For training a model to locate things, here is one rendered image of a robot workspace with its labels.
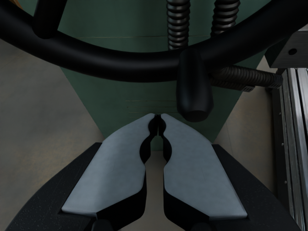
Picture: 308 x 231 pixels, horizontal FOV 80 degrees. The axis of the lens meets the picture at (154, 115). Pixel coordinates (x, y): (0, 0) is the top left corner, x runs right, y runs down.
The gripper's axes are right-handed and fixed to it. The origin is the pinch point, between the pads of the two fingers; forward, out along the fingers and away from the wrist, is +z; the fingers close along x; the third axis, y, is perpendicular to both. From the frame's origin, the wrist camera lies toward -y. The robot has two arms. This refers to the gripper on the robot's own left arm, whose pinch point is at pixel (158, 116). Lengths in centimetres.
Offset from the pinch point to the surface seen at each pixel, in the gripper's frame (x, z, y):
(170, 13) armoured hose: 1.0, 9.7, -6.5
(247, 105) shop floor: 44, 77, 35
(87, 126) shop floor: -37, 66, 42
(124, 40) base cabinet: -7.0, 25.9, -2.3
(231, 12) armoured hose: 6.9, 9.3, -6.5
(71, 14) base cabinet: -15.3, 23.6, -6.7
